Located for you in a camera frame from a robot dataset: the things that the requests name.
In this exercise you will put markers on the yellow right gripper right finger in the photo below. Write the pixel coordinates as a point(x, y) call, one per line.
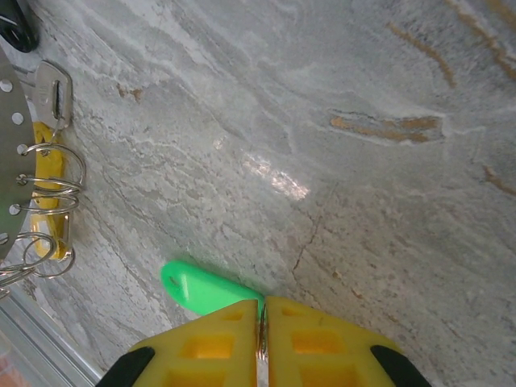
point(322, 354)

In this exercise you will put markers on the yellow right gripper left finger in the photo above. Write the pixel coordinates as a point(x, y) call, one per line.
point(209, 350)

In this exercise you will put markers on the green key tag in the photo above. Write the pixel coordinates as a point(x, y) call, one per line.
point(205, 288)

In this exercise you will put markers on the silver key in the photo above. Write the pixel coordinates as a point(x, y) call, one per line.
point(44, 94)

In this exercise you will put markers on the silver perforated keyring plate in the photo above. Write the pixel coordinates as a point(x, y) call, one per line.
point(10, 141)

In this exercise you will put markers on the yellow key tag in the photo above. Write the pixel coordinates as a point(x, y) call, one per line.
point(56, 242)
point(48, 165)

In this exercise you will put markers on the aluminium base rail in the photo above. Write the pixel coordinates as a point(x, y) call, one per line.
point(32, 342)

